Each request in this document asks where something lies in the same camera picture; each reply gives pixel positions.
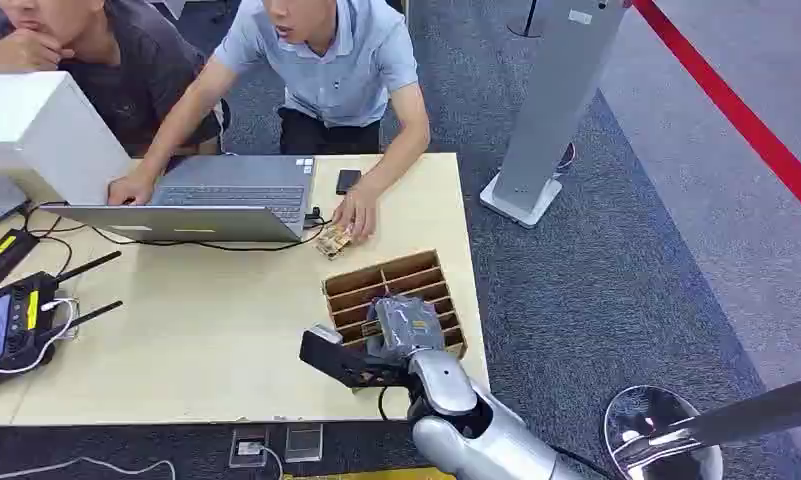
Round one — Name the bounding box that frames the black smartphone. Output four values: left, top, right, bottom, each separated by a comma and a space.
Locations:
334, 168, 364, 197

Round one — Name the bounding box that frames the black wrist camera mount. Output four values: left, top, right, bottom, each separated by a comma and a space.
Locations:
298, 323, 416, 391

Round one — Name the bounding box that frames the grey laptop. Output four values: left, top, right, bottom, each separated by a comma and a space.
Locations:
39, 154, 317, 245

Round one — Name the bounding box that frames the grey kiosk stand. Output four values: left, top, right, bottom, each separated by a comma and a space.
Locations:
478, 0, 632, 231

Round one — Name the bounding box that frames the black laptop cable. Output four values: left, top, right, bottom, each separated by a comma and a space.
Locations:
22, 200, 332, 254

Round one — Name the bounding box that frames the grey floor socket plate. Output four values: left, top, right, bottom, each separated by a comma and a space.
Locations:
283, 423, 325, 464

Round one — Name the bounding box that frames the floor socket with plug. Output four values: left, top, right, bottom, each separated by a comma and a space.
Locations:
228, 429, 271, 470

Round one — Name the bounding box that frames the person in light shirt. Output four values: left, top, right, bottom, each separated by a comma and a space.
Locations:
106, 0, 433, 244

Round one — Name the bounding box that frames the chrome stanchion post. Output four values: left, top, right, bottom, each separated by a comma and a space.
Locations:
602, 372, 801, 480

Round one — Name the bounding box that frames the wooden card sorting box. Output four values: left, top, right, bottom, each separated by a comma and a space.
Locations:
321, 248, 470, 360

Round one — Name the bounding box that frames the person in dark shirt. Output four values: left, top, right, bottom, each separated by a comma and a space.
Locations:
0, 0, 233, 160

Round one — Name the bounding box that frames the black device with yellow label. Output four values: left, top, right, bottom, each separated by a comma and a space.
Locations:
0, 227, 41, 287

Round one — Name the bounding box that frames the red barrier belt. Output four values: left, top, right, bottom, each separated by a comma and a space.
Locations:
631, 0, 801, 231

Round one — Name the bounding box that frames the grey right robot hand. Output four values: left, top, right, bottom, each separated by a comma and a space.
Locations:
365, 296, 445, 363

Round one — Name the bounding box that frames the white box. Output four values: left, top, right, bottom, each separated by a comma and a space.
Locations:
0, 70, 134, 207

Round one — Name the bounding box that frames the white controller cable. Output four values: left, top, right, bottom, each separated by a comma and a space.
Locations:
0, 297, 81, 376

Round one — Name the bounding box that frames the black remote controller with antennas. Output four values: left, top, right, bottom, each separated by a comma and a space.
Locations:
0, 249, 125, 393

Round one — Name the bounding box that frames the white floor cable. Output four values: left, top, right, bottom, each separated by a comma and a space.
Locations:
0, 455, 177, 480

